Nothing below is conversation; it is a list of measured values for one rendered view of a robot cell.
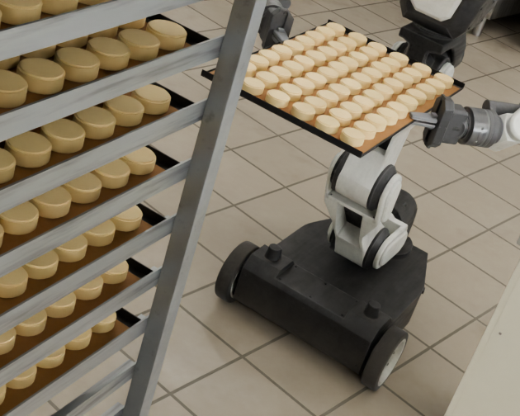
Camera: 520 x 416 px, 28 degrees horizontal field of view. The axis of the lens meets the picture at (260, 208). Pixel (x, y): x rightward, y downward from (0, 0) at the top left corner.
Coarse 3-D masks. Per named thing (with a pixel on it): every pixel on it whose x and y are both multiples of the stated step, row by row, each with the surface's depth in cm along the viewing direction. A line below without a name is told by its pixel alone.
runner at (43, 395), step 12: (144, 324) 151; (120, 336) 145; (132, 336) 149; (108, 348) 144; (120, 348) 147; (84, 360) 139; (96, 360) 142; (72, 372) 137; (84, 372) 141; (48, 384) 133; (60, 384) 136; (36, 396) 132; (48, 396) 135; (24, 408) 130; (36, 408) 133
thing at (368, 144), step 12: (336, 60) 249; (360, 72) 247; (372, 84) 243; (264, 96) 221; (396, 96) 241; (288, 108) 219; (420, 108) 238; (312, 120) 217; (360, 120) 224; (408, 120) 231; (384, 132) 222; (372, 144) 215
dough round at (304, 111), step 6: (300, 102) 218; (294, 108) 215; (300, 108) 216; (306, 108) 216; (312, 108) 217; (294, 114) 216; (300, 114) 215; (306, 114) 215; (312, 114) 215; (306, 120) 216
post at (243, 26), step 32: (256, 0) 124; (256, 32) 128; (224, 64) 129; (224, 96) 131; (224, 128) 134; (192, 160) 137; (192, 192) 139; (192, 224) 140; (192, 256) 146; (160, 288) 147; (160, 320) 149; (160, 352) 153
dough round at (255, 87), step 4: (244, 80) 220; (248, 80) 221; (252, 80) 221; (256, 80) 222; (260, 80) 222; (244, 84) 219; (248, 84) 219; (252, 84) 219; (256, 84) 220; (260, 84) 220; (244, 88) 219; (248, 88) 219; (252, 88) 219; (256, 88) 219; (260, 88) 219; (248, 92) 219; (252, 92) 219; (256, 92) 219; (260, 92) 220
